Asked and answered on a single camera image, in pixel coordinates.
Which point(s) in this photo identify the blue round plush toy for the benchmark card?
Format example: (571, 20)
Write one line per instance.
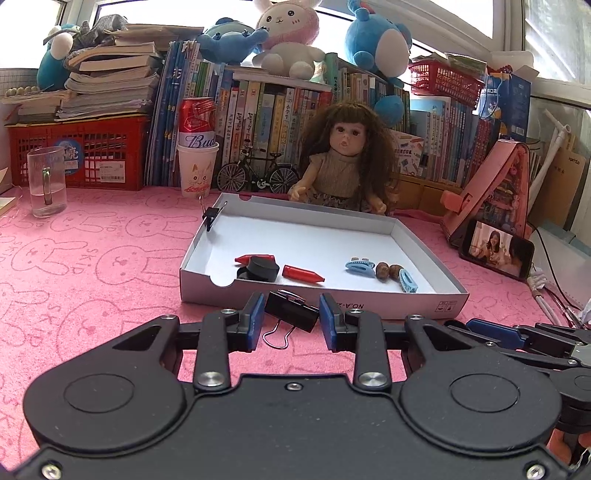
(376, 41)

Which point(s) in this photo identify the red plastic crate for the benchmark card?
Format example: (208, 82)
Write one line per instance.
(115, 157)

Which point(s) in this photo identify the small black binder clip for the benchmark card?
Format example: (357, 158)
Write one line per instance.
(211, 213)

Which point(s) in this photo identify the pink rabbit printed towel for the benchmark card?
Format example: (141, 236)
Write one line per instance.
(92, 277)

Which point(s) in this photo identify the brown-haired doll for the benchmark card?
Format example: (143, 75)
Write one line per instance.
(341, 161)

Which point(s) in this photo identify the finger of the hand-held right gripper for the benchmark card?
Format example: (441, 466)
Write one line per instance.
(494, 331)

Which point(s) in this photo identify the blue bear hair clip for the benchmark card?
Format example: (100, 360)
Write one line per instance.
(408, 281)

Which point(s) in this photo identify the row of upright books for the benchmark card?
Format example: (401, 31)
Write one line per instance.
(258, 115)

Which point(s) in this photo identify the red plastic basket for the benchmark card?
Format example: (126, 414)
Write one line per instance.
(443, 83)

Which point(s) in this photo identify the black round cap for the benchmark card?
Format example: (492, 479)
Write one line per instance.
(263, 271)

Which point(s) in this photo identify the illustrated white cardboard box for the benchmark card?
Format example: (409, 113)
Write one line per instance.
(408, 154)

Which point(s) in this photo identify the miniature black bicycle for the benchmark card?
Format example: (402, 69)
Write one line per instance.
(258, 173)

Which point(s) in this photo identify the blue white penguin plush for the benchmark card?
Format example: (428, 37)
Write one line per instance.
(53, 60)

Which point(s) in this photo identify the red beer can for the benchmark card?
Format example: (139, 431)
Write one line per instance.
(196, 122)

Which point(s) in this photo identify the white pink rabbit plush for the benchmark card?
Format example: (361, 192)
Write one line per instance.
(286, 32)

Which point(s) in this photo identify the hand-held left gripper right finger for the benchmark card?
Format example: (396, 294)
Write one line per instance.
(330, 323)

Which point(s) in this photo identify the brown wooden box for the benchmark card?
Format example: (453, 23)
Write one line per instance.
(434, 194)

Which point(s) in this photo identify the red crayon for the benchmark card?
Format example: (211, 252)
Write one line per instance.
(300, 272)
(244, 259)

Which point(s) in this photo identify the stack of worn books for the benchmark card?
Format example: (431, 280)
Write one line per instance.
(111, 78)

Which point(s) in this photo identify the white cardboard box tray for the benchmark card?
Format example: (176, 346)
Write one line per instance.
(300, 240)

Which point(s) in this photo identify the large black binder clip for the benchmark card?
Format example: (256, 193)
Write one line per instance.
(291, 311)

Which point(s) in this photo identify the tall blue box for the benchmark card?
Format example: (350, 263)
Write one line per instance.
(505, 106)

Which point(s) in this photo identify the white flat device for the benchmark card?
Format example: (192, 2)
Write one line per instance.
(563, 251)

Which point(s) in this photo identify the grey plush toy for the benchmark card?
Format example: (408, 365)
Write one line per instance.
(99, 26)

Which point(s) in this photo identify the blue lying plush toy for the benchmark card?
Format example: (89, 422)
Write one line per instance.
(231, 41)

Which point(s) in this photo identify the beige notebook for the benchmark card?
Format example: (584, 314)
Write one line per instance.
(5, 205)

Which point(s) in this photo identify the silver pen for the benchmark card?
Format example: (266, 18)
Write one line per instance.
(568, 302)

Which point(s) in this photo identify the clear glass mug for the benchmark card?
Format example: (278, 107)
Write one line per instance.
(46, 194)

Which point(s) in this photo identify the white cat paper cup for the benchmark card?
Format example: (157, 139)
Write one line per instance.
(198, 170)

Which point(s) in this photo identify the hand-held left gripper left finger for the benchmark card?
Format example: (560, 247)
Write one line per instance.
(254, 323)

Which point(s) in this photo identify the white plastic pipe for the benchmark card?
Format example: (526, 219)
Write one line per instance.
(551, 147)

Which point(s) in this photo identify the pink toy house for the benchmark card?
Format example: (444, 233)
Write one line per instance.
(489, 184)

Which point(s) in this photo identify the brown hazelnut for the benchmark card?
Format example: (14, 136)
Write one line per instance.
(382, 270)
(397, 271)

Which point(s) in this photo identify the black smartphone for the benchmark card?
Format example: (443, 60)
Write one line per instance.
(496, 249)

